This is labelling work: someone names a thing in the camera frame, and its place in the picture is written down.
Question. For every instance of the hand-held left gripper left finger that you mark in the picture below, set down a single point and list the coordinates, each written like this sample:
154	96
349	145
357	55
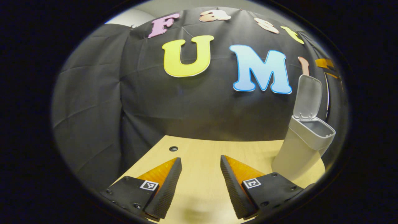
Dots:
166	193

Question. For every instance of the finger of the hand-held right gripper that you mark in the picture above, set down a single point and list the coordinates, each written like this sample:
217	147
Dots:
325	65

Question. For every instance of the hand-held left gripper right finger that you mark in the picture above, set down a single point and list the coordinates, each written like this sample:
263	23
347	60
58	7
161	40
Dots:
236	193

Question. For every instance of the white desktop garbage bin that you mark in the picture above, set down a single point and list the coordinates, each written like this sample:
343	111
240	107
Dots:
298	149

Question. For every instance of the wooden desktop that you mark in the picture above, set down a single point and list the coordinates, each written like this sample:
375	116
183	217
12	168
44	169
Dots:
202	155

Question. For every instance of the black desk grommet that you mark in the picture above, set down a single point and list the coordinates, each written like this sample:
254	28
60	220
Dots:
173	148

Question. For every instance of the black backdrop cloth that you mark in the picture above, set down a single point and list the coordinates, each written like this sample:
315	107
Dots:
171	105

